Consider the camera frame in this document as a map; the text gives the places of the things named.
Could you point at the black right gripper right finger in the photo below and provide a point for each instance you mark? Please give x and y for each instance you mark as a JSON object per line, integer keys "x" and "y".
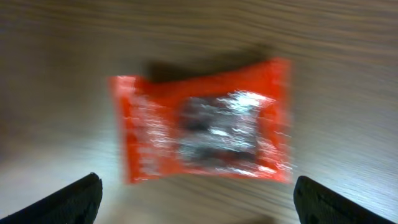
{"x": 317, "y": 204}

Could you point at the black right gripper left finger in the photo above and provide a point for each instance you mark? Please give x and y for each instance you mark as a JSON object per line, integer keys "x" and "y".
{"x": 77, "y": 203}

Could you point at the red Hacks candy bag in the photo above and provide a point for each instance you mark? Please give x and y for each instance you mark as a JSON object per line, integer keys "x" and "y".
{"x": 231, "y": 124}

